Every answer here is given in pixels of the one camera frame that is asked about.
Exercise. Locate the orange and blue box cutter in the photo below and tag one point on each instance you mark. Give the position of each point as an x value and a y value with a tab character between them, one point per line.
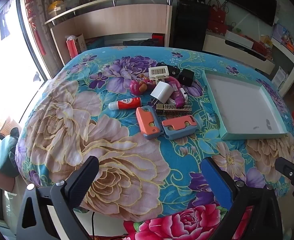
147	122
179	127

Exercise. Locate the white tv stand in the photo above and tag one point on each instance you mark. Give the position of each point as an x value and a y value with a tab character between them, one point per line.
237	55

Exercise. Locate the black wall charger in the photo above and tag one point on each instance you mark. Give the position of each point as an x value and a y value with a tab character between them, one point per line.
186	77

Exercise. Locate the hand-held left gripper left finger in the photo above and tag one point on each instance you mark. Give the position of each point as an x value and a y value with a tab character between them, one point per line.
80	186

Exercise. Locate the wooden bar counter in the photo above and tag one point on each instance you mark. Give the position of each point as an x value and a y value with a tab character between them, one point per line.
124	20

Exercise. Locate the teal-rimmed white tray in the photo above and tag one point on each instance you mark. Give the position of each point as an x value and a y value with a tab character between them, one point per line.
242	105

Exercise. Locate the gold patterned lighter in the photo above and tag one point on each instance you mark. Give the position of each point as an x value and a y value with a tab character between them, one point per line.
174	109

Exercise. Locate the white wrist watch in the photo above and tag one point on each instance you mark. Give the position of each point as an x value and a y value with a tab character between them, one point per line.
185	94

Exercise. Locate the floral printed blanket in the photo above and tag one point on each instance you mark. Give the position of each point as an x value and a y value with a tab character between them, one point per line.
62	130

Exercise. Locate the white wall charger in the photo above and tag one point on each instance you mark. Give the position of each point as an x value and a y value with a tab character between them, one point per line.
162	91

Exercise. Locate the white printed paper sheet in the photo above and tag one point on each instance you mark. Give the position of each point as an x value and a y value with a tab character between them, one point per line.
279	77

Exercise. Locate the red glue tube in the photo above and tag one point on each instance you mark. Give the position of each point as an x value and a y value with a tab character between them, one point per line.
127	103

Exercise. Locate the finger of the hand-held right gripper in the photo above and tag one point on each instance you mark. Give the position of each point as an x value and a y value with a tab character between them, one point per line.
288	168

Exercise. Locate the black cabinet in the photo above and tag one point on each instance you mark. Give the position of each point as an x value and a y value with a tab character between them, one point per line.
187	27

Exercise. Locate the black television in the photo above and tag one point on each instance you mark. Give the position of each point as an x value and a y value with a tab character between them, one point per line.
252	2

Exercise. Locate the white plastic frame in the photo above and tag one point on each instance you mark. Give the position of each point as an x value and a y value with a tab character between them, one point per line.
158	72

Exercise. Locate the red plastic bag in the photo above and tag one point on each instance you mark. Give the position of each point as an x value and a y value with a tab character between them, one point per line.
72	47

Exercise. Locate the pink watch band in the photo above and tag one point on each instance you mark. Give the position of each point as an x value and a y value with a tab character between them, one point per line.
173	81

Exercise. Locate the green cushioned chair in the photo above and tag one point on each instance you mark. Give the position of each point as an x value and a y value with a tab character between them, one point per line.
9	152

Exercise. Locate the red patterned flat box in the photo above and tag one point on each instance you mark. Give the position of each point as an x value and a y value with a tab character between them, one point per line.
262	47

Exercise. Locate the black toy car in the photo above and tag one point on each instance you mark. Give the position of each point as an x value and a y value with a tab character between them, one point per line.
173	69

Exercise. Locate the white desk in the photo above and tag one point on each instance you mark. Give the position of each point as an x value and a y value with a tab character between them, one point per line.
291	60

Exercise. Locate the pink toy figure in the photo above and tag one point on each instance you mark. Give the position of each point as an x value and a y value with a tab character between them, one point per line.
137	87

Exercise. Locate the purple rectangular case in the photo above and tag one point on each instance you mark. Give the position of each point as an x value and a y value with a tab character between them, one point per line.
177	98

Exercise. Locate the white flat box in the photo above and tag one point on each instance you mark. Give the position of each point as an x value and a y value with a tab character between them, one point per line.
238	39

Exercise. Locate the pile of red gift boxes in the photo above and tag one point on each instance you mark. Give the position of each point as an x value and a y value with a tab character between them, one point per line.
217	17

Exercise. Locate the red hanging decoration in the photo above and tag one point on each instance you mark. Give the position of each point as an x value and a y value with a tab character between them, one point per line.
35	25

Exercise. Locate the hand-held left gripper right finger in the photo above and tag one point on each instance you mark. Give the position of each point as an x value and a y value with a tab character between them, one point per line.
217	180

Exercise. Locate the plate of yellow fruit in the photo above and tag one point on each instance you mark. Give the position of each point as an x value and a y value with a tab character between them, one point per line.
55	7

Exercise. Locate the small red box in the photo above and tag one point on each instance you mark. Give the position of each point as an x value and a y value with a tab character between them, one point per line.
157	36

